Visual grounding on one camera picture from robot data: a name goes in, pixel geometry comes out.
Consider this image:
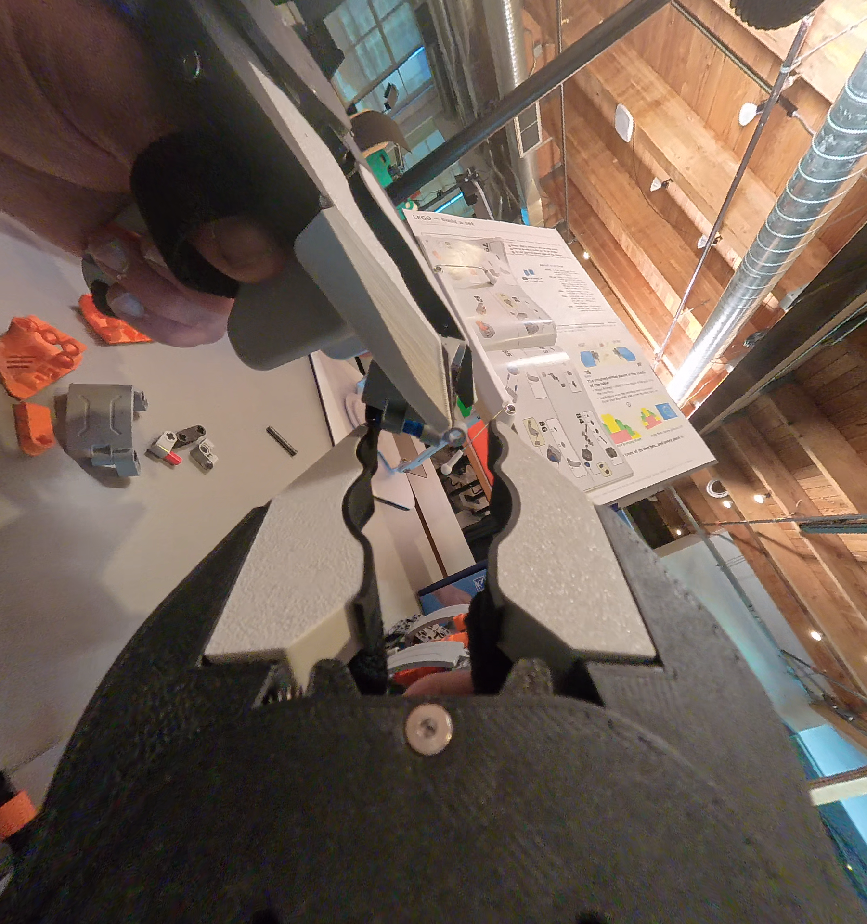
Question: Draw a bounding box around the blue robot kit box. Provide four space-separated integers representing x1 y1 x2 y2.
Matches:
416 568 486 616

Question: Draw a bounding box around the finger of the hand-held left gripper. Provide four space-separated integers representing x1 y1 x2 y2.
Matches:
294 200 459 430

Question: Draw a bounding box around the silver ventilation duct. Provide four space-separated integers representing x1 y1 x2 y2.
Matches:
668 12 867 405

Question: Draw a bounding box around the small orange liftarm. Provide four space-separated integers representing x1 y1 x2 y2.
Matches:
11 400 60 459

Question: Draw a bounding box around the grey orange tracked toy robot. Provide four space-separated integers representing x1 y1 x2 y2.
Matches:
386 611 473 682

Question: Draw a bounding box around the open instruction booklet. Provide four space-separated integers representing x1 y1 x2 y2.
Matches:
401 213 717 509

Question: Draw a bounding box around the person's left hand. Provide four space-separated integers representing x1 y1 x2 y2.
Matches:
0 0 293 349

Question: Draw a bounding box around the grey toy part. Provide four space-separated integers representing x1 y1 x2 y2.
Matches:
50 382 150 488

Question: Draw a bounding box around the black ceiling pole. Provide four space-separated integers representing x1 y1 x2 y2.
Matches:
388 0 827 206

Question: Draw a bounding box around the grey bracket with pins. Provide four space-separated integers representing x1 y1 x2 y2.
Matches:
0 770 39 848

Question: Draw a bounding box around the white book stand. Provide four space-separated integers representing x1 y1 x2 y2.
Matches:
310 351 478 578

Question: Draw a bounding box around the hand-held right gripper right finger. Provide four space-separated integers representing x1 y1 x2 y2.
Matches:
470 419 660 674

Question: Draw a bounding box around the orange toy part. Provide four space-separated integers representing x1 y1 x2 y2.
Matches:
76 292 154 349
0 314 86 404

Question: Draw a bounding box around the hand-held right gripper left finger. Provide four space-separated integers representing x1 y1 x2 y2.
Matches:
203 426 382 682

